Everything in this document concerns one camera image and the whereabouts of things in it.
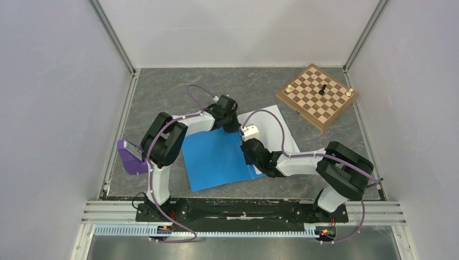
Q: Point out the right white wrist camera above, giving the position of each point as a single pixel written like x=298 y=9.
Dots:
x=249 y=132

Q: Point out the black chess piece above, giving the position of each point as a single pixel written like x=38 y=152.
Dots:
x=322 y=90

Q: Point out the blue file folder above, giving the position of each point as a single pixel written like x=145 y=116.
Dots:
x=215 y=158

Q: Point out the slotted cable duct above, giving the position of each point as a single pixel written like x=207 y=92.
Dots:
x=161 y=231

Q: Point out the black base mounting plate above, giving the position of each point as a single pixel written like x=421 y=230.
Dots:
x=220 y=214

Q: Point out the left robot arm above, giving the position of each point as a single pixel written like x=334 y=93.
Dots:
x=164 y=139

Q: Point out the wooden chessboard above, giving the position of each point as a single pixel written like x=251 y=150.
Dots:
x=320 y=110

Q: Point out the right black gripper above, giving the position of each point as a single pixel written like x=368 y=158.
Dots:
x=247 y=161

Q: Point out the purple camera stand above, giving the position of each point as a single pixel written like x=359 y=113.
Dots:
x=131 y=156

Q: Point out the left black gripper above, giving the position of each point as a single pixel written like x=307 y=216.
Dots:
x=236 y=127

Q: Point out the white paper sheet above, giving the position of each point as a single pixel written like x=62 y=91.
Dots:
x=271 y=126

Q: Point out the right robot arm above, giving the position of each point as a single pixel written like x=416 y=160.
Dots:
x=347 y=173

